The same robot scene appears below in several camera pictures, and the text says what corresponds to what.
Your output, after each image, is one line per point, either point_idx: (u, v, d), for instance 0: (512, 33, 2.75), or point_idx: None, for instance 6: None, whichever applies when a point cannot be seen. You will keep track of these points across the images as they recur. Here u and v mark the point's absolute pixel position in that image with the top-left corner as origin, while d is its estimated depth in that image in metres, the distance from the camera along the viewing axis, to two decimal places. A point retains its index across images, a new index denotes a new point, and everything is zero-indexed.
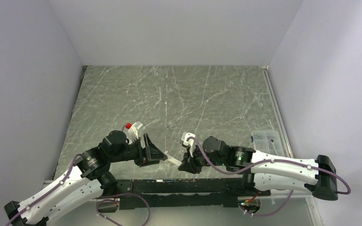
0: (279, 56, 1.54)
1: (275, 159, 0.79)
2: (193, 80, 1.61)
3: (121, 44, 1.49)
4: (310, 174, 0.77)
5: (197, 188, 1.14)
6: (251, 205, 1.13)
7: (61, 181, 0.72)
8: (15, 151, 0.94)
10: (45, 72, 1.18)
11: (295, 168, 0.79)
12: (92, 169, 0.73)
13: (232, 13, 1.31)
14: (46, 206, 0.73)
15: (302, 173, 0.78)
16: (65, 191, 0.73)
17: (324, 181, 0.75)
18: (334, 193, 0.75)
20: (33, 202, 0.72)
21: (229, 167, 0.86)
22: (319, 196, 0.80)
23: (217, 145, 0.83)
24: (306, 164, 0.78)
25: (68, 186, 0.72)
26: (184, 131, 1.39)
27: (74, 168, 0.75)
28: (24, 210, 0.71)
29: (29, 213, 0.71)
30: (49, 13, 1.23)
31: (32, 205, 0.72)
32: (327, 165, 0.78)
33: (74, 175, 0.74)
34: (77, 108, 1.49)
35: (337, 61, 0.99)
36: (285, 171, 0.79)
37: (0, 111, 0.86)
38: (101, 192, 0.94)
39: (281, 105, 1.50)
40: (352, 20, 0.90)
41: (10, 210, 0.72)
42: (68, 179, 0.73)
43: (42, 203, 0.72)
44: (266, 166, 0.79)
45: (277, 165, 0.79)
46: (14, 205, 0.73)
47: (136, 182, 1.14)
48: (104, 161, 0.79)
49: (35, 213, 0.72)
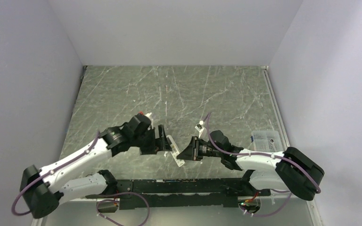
0: (279, 56, 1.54)
1: (251, 152, 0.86)
2: (193, 80, 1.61)
3: (120, 45, 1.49)
4: (272, 163, 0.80)
5: (197, 188, 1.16)
6: (251, 205, 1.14)
7: (87, 149, 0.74)
8: (15, 153, 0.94)
10: (46, 73, 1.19)
11: (264, 159, 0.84)
12: (116, 143, 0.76)
13: (232, 13, 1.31)
14: (69, 173, 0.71)
15: (269, 162, 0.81)
16: (89, 160, 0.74)
17: (282, 167, 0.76)
18: (295, 180, 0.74)
20: (58, 167, 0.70)
21: (223, 160, 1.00)
22: (296, 191, 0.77)
23: (220, 138, 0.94)
24: (271, 154, 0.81)
25: (93, 156, 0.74)
26: (184, 132, 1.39)
27: (99, 140, 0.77)
28: (47, 174, 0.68)
29: (52, 178, 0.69)
30: (49, 13, 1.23)
31: (56, 171, 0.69)
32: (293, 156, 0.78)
33: (99, 145, 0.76)
34: (77, 108, 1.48)
35: (337, 61, 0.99)
36: (259, 162, 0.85)
37: (1, 111, 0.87)
38: (102, 189, 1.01)
39: (281, 105, 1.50)
40: (352, 20, 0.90)
41: (28, 174, 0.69)
42: (93, 149, 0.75)
43: (66, 170, 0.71)
44: (245, 158, 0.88)
45: (253, 158, 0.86)
46: (35, 169, 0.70)
47: (136, 182, 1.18)
48: (127, 138, 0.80)
49: (57, 180, 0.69)
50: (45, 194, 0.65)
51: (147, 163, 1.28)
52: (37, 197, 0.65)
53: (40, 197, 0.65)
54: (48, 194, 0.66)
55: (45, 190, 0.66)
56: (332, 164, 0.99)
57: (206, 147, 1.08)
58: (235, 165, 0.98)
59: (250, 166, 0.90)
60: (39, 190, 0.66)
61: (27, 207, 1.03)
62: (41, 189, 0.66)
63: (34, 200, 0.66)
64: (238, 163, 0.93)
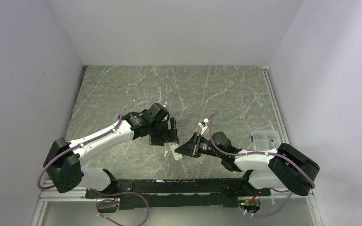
0: (279, 56, 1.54)
1: (248, 152, 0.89)
2: (193, 80, 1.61)
3: (121, 45, 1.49)
4: (267, 161, 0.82)
5: (197, 188, 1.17)
6: (251, 205, 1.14)
7: (113, 128, 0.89)
8: (15, 153, 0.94)
10: (46, 73, 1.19)
11: (258, 157, 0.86)
12: (139, 125, 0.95)
13: (232, 13, 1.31)
14: (96, 148, 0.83)
15: (264, 160, 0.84)
16: (115, 137, 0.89)
17: (275, 164, 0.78)
18: (288, 175, 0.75)
20: (87, 141, 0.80)
21: (223, 163, 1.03)
22: (292, 188, 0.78)
23: (223, 141, 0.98)
24: (265, 152, 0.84)
25: (119, 133, 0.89)
26: (184, 132, 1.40)
27: (122, 122, 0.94)
28: (78, 145, 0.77)
29: (82, 149, 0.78)
30: (49, 13, 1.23)
31: (86, 144, 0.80)
32: (288, 152, 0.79)
33: (123, 126, 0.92)
34: (77, 108, 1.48)
35: (338, 61, 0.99)
36: (255, 161, 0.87)
37: (1, 112, 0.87)
38: (108, 183, 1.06)
39: (281, 105, 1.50)
40: (353, 20, 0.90)
41: (58, 145, 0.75)
42: (119, 129, 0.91)
43: (94, 144, 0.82)
44: (243, 158, 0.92)
45: (250, 157, 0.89)
46: (64, 141, 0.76)
47: (136, 182, 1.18)
48: (145, 124, 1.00)
49: (86, 151, 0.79)
50: (77, 162, 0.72)
51: (147, 163, 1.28)
52: (68, 165, 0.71)
53: (71, 165, 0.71)
54: (78, 163, 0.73)
55: (76, 159, 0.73)
56: (333, 164, 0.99)
57: (206, 145, 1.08)
58: (235, 167, 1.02)
59: (247, 166, 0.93)
60: (70, 159, 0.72)
61: (26, 206, 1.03)
62: (72, 157, 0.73)
63: (64, 168, 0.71)
64: (235, 163, 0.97)
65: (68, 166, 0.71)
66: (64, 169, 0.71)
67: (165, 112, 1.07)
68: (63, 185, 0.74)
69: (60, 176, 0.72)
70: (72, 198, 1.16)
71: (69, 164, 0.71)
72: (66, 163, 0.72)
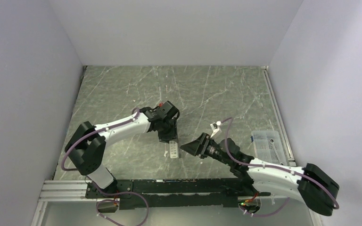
0: (279, 56, 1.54)
1: (265, 164, 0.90)
2: (193, 80, 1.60)
3: (121, 44, 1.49)
4: (292, 180, 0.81)
5: (197, 188, 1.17)
6: (251, 205, 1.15)
7: (133, 117, 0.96)
8: (15, 153, 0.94)
10: (46, 73, 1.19)
11: (280, 173, 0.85)
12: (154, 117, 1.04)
13: (231, 12, 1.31)
14: (118, 133, 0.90)
15: (287, 178, 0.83)
16: (135, 125, 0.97)
17: (305, 187, 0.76)
18: (317, 198, 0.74)
20: (111, 125, 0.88)
21: (233, 169, 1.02)
22: (312, 206, 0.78)
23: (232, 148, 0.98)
24: (290, 169, 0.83)
25: (138, 123, 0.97)
26: (184, 131, 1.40)
27: (140, 115, 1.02)
28: (103, 129, 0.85)
29: (106, 133, 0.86)
30: (49, 12, 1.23)
31: (110, 129, 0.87)
32: (316, 174, 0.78)
33: (142, 117, 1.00)
34: (77, 108, 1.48)
35: (338, 61, 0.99)
36: (275, 176, 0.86)
37: (1, 113, 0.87)
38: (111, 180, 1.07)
39: (281, 105, 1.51)
40: (353, 20, 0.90)
41: (84, 128, 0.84)
42: (137, 119, 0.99)
43: (116, 130, 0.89)
44: (258, 170, 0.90)
45: (267, 170, 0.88)
46: (90, 125, 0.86)
47: (136, 182, 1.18)
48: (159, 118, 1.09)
49: (110, 135, 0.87)
50: (103, 142, 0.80)
51: (147, 163, 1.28)
52: (94, 146, 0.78)
53: (98, 146, 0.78)
54: (104, 144, 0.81)
55: (102, 140, 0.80)
56: (333, 164, 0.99)
57: (214, 149, 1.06)
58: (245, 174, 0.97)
59: (263, 178, 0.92)
60: (97, 140, 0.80)
61: (26, 207, 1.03)
62: (98, 138, 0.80)
63: (91, 148, 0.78)
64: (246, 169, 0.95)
65: (94, 147, 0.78)
66: (90, 150, 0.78)
67: (176, 110, 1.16)
68: (86, 166, 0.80)
69: (83, 157, 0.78)
70: (72, 198, 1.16)
71: (95, 144, 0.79)
72: (92, 144, 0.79)
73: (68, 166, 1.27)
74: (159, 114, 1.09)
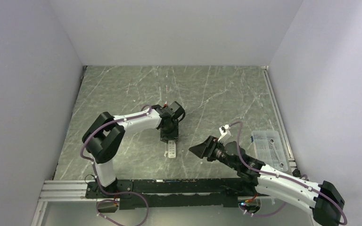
0: (279, 57, 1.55)
1: (279, 174, 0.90)
2: (193, 80, 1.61)
3: (121, 44, 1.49)
4: (308, 195, 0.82)
5: (197, 188, 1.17)
6: (251, 205, 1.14)
7: (147, 112, 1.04)
8: (15, 153, 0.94)
10: (46, 72, 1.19)
11: (296, 187, 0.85)
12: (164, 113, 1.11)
13: (231, 13, 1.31)
14: (134, 125, 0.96)
15: (303, 192, 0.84)
16: (150, 119, 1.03)
17: (322, 205, 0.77)
18: (330, 216, 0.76)
20: (129, 117, 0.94)
21: (239, 173, 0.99)
22: (320, 220, 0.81)
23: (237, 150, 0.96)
24: (308, 185, 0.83)
25: (152, 117, 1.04)
26: (184, 131, 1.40)
27: (152, 110, 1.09)
28: (122, 119, 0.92)
29: (125, 123, 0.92)
30: (49, 12, 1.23)
31: (127, 120, 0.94)
32: (332, 192, 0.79)
33: (154, 113, 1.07)
34: (77, 108, 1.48)
35: (338, 62, 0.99)
36: (290, 188, 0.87)
37: (0, 113, 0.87)
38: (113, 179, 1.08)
39: (281, 105, 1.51)
40: (353, 21, 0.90)
41: (103, 118, 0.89)
42: (151, 114, 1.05)
43: (133, 121, 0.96)
44: (271, 179, 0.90)
45: (280, 180, 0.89)
46: (109, 115, 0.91)
47: (136, 182, 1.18)
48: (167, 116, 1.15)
49: (128, 125, 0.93)
50: (122, 131, 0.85)
51: (147, 163, 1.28)
52: (113, 134, 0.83)
53: (117, 133, 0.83)
54: (122, 132, 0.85)
55: (120, 129, 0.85)
56: (333, 164, 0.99)
57: (221, 152, 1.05)
58: (253, 178, 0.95)
59: (274, 187, 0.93)
60: (116, 128, 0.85)
61: (26, 207, 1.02)
62: (118, 127, 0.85)
63: (110, 136, 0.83)
64: (256, 175, 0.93)
65: (113, 135, 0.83)
66: (109, 138, 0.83)
67: (183, 110, 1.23)
68: (102, 155, 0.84)
69: (102, 144, 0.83)
70: (72, 198, 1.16)
71: (114, 133, 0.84)
72: (111, 132, 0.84)
73: (68, 166, 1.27)
74: (168, 112, 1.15)
